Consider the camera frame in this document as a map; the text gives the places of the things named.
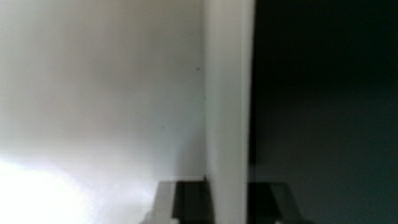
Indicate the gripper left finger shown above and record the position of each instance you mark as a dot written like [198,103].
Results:
[184,205]

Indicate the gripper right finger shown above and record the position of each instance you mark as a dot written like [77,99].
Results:
[273,208]

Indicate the white square tabletop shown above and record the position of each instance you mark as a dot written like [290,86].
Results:
[123,108]

